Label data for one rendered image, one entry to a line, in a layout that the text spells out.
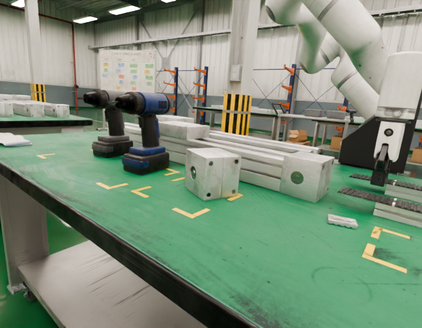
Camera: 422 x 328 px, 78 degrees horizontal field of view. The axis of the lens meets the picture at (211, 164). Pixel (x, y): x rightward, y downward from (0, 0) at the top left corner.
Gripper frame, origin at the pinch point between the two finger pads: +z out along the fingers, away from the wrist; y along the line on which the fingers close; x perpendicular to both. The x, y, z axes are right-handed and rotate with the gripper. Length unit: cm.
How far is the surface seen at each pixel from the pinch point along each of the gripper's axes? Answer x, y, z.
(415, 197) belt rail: -8.6, -2.0, 2.9
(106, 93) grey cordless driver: 74, -37, -17
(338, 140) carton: 118, 467, 41
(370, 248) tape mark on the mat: -4.0, -37.5, 3.9
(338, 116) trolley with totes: 81, 281, -8
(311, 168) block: 11.1, -24.0, -3.7
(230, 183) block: 24.3, -36.5, 0.7
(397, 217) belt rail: -6.2, -21.0, 3.1
